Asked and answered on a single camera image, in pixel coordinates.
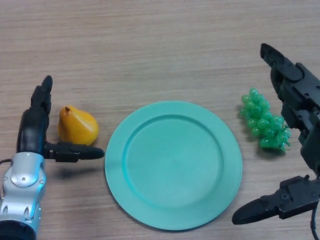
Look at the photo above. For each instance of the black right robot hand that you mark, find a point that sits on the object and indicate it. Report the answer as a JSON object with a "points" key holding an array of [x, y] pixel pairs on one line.
{"points": [[305, 100]]}

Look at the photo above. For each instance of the teal green round plate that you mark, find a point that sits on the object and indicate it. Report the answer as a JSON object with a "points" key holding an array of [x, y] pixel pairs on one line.
{"points": [[172, 165]]}

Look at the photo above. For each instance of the green grape bunch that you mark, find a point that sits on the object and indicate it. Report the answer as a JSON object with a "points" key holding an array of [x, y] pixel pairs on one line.
{"points": [[262, 122]]}

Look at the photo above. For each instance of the yellow pear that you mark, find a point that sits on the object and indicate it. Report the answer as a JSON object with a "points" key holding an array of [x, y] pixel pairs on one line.
{"points": [[77, 125]]}

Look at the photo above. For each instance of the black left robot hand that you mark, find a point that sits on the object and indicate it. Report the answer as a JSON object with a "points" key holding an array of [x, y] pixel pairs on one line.
{"points": [[31, 132]]}

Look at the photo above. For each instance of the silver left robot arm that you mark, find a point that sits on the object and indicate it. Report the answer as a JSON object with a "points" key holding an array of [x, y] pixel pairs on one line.
{"points": [[22, 190]]}

